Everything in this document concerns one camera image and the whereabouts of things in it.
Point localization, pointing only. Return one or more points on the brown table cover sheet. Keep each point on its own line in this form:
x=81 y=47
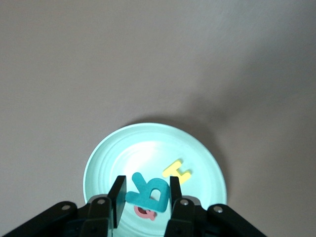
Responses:
x=98 y=74

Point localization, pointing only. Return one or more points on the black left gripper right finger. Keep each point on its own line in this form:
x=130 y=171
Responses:
x=197 y=219

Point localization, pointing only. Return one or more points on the yellow foam letter H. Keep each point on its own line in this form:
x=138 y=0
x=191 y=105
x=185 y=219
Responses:
x=172 y=168

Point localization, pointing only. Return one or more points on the teal foam letter R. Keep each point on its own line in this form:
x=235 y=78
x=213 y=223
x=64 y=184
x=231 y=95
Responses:
x=143 y=192

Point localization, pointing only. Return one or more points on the green plate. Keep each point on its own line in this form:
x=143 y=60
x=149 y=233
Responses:
x=123 y=153

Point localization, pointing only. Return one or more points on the red foam letter Q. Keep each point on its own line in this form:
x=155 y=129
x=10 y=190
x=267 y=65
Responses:
x=148 y=217

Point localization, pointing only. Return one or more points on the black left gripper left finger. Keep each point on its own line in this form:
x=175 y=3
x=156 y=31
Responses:
x=74 y=219

